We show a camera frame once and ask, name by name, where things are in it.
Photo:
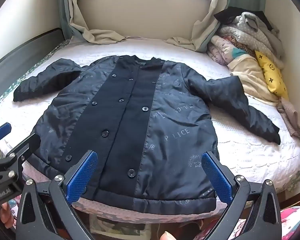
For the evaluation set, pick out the cream garment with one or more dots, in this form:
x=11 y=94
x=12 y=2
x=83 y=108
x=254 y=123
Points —
x=250 y=77

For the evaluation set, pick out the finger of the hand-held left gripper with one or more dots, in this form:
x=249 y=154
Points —
x=26 y=145
x=0 y=131

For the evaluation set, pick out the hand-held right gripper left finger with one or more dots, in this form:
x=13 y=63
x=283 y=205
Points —
x=82 y=177

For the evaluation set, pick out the grey dotted garment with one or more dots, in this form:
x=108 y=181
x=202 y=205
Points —
x=252 y=38

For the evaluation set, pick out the person's left hand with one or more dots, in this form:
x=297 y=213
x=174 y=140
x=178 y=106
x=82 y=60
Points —
x=5 y=215

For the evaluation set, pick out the brown striped cloth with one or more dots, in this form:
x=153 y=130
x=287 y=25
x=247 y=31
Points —
x=290 y=115

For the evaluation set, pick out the bed with white bedspread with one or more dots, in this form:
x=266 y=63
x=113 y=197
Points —
x=190 y=55

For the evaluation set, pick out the yellow printed pillow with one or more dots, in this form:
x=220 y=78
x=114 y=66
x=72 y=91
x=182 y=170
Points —
x=270 y=77

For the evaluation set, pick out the person's right hand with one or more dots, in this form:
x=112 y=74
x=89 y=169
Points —
x=166 y=236

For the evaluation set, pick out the dark navy buttoned jacket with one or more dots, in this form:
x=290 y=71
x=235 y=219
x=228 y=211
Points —
x=140 y=120

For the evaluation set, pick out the dark grey bed headboard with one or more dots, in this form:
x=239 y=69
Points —
x=27 y=45

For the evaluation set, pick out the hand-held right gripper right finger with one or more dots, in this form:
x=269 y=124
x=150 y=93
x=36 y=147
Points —
x=217 y=180

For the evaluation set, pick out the pink floral blanket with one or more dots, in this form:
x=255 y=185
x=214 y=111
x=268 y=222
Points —
x=220 y=51

